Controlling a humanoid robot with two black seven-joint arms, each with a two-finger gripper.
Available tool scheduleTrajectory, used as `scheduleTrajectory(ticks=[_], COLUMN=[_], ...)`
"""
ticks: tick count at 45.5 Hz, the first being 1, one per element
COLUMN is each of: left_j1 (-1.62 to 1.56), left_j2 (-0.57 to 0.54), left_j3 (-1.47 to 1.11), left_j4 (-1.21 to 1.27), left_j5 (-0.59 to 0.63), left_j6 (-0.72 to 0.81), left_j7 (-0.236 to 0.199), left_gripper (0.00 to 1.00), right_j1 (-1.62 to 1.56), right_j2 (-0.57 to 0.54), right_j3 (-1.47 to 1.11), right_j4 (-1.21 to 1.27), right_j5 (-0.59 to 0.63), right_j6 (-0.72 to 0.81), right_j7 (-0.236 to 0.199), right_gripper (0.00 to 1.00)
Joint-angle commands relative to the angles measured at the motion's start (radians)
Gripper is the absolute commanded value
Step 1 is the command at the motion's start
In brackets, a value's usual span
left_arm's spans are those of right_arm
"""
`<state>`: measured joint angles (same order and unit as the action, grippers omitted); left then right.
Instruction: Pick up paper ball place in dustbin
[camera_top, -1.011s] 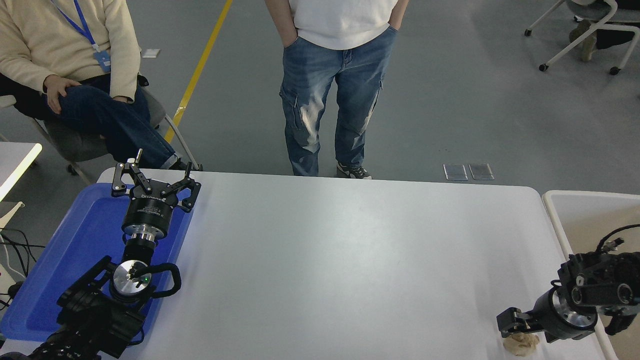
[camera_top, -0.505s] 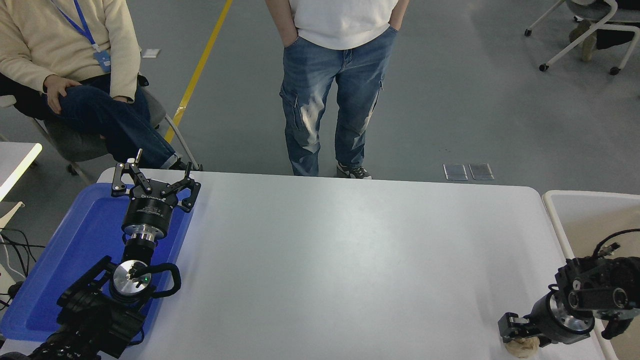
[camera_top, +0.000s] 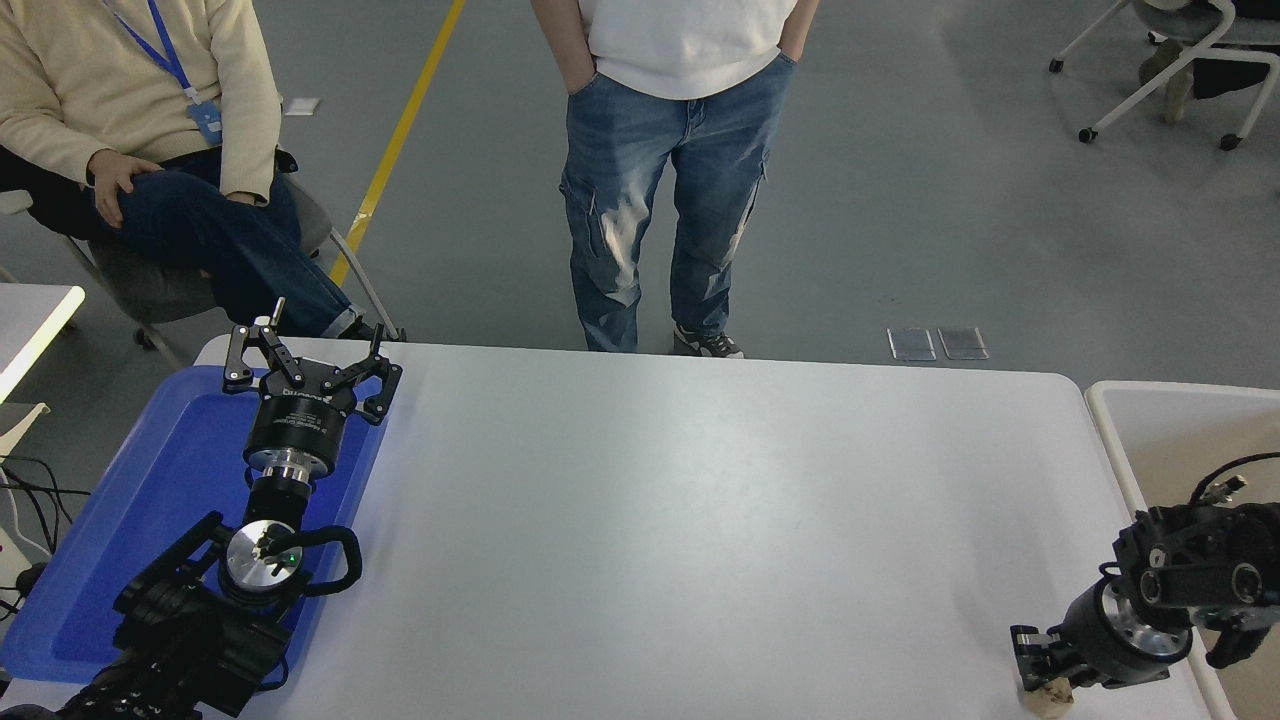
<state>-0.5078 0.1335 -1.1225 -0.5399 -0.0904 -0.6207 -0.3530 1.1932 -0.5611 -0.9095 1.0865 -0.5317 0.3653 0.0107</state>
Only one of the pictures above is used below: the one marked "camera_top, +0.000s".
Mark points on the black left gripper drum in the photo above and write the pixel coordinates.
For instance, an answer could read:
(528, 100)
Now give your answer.
(300, 420)

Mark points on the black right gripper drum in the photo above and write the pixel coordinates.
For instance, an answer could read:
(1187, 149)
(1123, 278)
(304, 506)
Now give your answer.
(1100, 650)

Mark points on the tan paper ball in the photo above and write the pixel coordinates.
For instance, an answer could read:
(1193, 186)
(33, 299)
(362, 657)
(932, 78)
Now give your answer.
(1048, 702)

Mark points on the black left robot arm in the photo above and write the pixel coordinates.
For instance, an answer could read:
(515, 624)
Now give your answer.
(170, 640)

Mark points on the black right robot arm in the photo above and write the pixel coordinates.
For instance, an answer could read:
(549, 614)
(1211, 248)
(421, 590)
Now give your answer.
(1200, 570)

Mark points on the seated person's right hand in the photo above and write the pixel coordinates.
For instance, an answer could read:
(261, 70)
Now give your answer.
(115, 180)

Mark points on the grey chair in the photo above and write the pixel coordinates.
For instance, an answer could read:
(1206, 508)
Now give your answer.
(150, 290)

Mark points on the blue plastic tray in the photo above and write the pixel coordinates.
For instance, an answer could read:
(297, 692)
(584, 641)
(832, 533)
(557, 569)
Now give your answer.
(160, 470)

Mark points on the large pale bin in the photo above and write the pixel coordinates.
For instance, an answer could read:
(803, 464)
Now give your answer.
(1170, 440)

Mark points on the white side table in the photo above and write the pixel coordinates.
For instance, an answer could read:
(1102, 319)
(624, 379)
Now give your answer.
(30, 320)

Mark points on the clear floor plate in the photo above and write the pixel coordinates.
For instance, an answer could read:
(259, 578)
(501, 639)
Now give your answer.
(911, 344)
(963, 343)

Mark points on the seated person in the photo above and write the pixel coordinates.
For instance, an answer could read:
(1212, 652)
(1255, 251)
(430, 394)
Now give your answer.
(90, 70)

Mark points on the standing person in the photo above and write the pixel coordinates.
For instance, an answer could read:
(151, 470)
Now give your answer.
(690, 130)

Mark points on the person on office chair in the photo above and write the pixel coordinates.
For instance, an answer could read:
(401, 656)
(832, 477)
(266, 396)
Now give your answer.
(1165, 75)

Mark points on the white wheeled office chair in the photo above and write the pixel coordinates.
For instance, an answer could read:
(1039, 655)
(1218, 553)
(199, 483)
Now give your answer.
(1170, 75)

